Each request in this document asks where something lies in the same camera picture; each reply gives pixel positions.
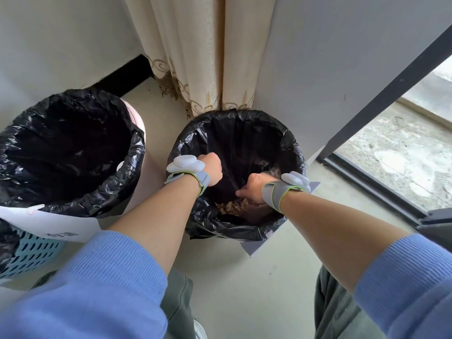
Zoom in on person's left hand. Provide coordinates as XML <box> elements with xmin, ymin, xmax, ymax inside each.
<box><xmin>197</xmin><ymin>152</ymin><xmax>223</xmax><ymax>188</ymax></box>

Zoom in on person's right hand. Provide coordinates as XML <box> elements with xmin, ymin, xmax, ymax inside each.
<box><xmin>235</xmin><ymin>172</ymin><xmax>282</xmax><ymax>209</ymax></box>

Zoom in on black trash bag with scraps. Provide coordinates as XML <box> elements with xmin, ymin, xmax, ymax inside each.
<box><xmin>167</xmin><ymin>109</ymin><xmax>306</xmax><ymax>242</ymax></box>

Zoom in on person's right forearm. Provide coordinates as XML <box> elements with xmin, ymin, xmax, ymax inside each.
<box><xmin>278</xmin><ymin>190</ymin><xmax>411</xmax><ymax>295</ymax></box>

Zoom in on person's left forearm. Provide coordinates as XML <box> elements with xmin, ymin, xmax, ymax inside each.
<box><xmin>106</xmin><ymin>176</ymin><xmax>202</xmax><ymax>276</ymax></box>

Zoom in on brown food scraps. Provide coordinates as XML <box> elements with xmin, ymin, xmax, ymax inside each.
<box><xmin>215</xmin><ymin>198</ymin><xmax>252</xmax><ymax>216</ymax></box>

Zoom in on white wrist tracker grey band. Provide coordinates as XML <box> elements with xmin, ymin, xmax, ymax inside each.
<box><xmin>261</xmin><ymin>171</ymin><xmax>311</xmax><ymax>213</ymax></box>
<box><xmin>164</xmin><ymin>155</ymin><xmax>211</xmax><ymax>197</ymax></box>

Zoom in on pink trash bin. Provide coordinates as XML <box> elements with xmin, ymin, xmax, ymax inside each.
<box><xmin>95</xmin><ymin>99</ymin><xmax>167</xmax><ymax>230</ymax></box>

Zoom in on beige patterned curtain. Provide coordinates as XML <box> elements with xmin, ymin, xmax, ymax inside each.
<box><xmin>124</xmin><ymin>0</ymin><xmax>278</xmax><ymax>119</ymax></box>

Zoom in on black baseboard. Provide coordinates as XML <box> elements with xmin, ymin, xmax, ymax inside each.
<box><xmin>88</xmin><ymin>54</ymin><xmax>154</xmax><ymax>98</ymax></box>

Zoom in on grey-green trousers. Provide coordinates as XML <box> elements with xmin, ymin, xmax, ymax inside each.
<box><xmin>160</xmin><ymin>266</ymin><xmax>387</xmax><ymax>339</ymax></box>

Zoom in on large black trash bag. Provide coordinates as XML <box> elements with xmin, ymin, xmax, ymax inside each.
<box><xmin>0</xmin><ymin>89</ymin><xmax>146</xmax><ymax>218</ymax></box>

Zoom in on white paper label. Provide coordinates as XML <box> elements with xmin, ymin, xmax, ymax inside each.
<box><xmin>0</xmin><ymin>204</ymin><xmax>104</xmax><ymax>243</ymax></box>

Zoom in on blue knit sweater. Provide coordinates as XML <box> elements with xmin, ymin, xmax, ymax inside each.
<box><xmin>0</xmin><ymin>231</ymin><xmax>452</xmax><ymax>339</ymax></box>

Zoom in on blue plastic basket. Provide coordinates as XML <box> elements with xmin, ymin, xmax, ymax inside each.
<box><xmin>0</xmin><ymin>229</ymin><xmax>67</xmax><ymax>280</ymax></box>

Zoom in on small black trash bag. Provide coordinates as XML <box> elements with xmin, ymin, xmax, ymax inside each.
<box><xmin>0</xmin><ymin>219</ymin><xmax>21</xmax><ymax>274</ymax></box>

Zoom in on dark window frame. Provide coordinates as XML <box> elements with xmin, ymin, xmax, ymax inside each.
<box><xmin>316</xmin><ymin>32</ymin><xmax>452</xmax><ymax>240</ymax></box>

